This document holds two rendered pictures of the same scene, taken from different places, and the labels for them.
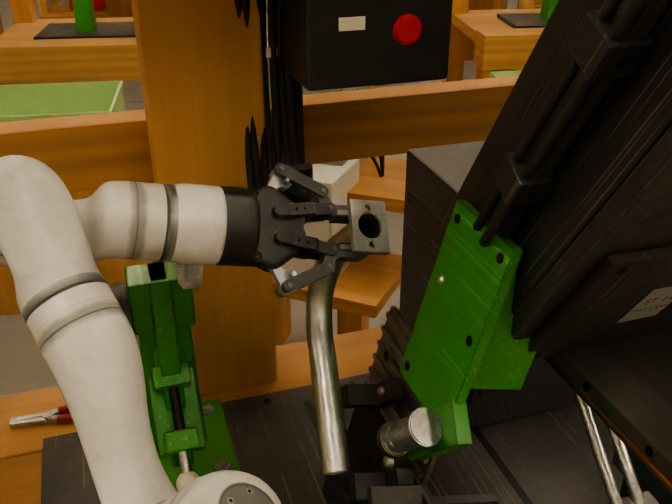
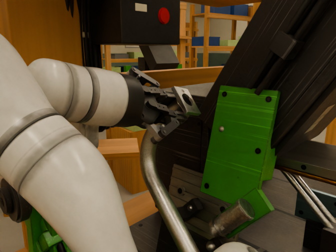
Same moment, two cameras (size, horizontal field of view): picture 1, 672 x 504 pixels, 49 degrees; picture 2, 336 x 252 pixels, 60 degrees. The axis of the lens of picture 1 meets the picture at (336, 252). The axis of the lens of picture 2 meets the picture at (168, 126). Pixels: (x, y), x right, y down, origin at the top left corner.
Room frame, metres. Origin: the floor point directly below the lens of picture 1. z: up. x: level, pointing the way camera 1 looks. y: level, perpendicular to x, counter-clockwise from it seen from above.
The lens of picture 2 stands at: (0.24, 0.23, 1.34)
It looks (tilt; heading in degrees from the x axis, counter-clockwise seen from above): 14 degrees down; 332
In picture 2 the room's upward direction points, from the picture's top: straight up
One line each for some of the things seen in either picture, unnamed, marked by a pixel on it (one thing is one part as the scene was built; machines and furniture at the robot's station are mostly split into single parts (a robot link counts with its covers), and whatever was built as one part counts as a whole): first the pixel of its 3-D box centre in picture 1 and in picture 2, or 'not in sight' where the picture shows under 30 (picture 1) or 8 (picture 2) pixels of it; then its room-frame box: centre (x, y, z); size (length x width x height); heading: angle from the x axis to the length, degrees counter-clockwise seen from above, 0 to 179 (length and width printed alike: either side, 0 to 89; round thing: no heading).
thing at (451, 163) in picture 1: (525, 276); (213, 146); (0.88, -0.26, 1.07); 0.30 x 0.18 x 0.34; 108
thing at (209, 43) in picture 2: not in sight; (239, 60); (5.19, -4.17, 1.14); 2.45 x 0.55 x 2.28; 96
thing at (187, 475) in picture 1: (185, 465); not in sight; (0.64, 0.17, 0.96); 0.06 x 0.03 x 0.06; 18
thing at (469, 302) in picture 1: (482, 312); (246, 141); (0.64, -0.15, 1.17); 0.13 x 0.12 x 0.20; 108
